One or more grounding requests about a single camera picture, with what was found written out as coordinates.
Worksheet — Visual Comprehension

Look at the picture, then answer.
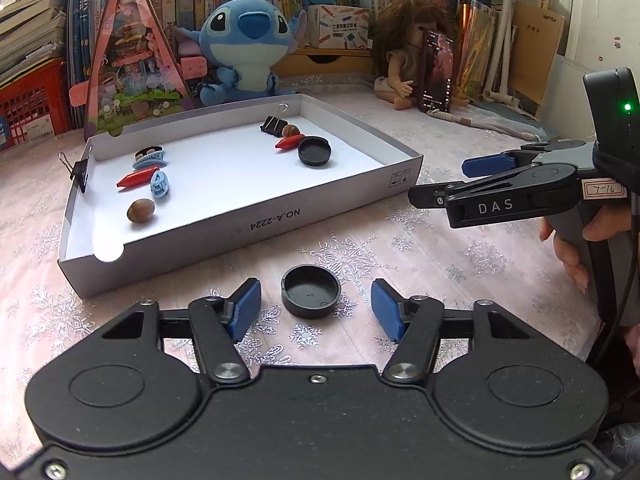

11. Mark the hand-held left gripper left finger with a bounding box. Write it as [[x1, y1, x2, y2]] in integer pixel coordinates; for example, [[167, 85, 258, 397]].
[[100, 277, 263, 386]]

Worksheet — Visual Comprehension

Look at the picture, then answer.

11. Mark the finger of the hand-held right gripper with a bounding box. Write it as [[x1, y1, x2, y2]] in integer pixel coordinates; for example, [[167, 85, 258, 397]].
[[407, 184, 451, 209], [462, 149, 551, 178]]

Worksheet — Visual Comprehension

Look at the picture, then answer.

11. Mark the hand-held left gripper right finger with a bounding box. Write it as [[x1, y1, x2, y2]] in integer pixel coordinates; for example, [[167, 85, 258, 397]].
[[371, 278, 541, 386]]

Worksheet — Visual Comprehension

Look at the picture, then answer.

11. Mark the deep black round lid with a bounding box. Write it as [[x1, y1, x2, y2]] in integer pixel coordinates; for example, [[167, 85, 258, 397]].
[[281, 264, 342, 319]]

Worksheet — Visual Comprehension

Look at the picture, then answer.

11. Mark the solid black round puck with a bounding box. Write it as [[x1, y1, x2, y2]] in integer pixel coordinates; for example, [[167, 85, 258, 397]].
[[297, 135, 332, 167]]

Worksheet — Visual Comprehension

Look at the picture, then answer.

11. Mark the white cardboard box tray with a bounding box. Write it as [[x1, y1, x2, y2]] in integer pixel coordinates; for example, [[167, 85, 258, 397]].
[[57, 91, 423, 298]]

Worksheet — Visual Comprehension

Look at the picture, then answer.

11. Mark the short red crayon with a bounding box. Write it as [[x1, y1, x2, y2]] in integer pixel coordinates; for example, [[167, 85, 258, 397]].
[[116, 169, 161, 192]]

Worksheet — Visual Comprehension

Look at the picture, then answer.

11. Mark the large black binder clip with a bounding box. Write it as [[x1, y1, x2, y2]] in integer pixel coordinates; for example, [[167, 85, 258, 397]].
[[260, 102, 290, 137]]

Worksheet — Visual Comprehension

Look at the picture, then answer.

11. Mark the blue claw hair clip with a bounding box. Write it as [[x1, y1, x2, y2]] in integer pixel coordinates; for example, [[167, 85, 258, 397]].
[[131, 152, 168, 170]]

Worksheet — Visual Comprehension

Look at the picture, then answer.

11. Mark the person's right hand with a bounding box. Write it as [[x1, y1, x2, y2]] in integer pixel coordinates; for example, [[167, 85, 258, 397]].
[[540, 205, 640, 295]]

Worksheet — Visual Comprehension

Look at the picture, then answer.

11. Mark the pale blue cloth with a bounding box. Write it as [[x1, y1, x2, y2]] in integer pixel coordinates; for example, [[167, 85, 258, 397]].
[[470, 102, 563, 143]]

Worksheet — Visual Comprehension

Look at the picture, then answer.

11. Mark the pink snowflake tablecloth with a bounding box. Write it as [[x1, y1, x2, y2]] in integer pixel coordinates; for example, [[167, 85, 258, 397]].
[[0, 72, 640, 461]]

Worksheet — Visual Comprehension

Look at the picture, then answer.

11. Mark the black smartphone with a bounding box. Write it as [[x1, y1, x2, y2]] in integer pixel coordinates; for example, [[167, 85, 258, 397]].
[[417, 30, 455, 115]]

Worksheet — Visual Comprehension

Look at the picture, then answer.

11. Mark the row of glossy booklets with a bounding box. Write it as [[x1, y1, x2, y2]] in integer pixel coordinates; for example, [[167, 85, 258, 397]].
[[430, 0, 498, 96]]

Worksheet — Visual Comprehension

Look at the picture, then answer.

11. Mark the brown-haired doll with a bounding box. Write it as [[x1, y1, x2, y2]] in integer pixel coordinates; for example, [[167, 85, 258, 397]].
[[372, 0, 471, 111]]

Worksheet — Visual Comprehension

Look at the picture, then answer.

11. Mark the wooden drawer organizer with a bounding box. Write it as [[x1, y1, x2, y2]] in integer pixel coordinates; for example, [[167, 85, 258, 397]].
[[272, 47, 376, 78]]

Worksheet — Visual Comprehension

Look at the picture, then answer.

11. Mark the white label printer box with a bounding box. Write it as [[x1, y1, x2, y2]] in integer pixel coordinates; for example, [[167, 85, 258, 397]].
[[306, 4, 372, 51]]

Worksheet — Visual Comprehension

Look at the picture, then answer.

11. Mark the small black binder clip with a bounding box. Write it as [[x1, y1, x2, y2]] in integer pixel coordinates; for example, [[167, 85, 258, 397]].
[[58, 152, 93, 195]]

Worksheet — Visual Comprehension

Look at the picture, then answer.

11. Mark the blue alien plush toy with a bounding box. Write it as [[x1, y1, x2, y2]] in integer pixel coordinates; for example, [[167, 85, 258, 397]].
[[172, 0, 308, 106]]

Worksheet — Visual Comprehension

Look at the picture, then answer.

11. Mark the pink triangular miniature house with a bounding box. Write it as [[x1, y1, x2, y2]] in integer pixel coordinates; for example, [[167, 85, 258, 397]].
[[70, 0, 208, 138]]

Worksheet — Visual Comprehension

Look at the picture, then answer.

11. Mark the person's dark patterned clothing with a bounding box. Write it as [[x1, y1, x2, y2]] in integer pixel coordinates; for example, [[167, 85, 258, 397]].
[[585, 305, 640, 466]]

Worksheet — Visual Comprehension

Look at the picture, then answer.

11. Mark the row of upright books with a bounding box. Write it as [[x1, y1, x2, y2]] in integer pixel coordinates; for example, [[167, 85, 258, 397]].
[[67, 0, 381, 131]]

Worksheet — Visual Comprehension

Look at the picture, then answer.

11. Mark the large red plastic basket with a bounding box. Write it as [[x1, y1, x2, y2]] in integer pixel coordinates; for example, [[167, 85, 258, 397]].
[[0, 57, 68, 151]]

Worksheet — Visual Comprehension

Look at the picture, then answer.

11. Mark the stack of papers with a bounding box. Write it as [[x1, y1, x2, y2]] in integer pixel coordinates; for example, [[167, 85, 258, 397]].
[[0, 0, 71, 86]]

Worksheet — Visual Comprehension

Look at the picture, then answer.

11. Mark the black cable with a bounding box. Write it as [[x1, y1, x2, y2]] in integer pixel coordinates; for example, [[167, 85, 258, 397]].
[[587, 230, 640, 376]]

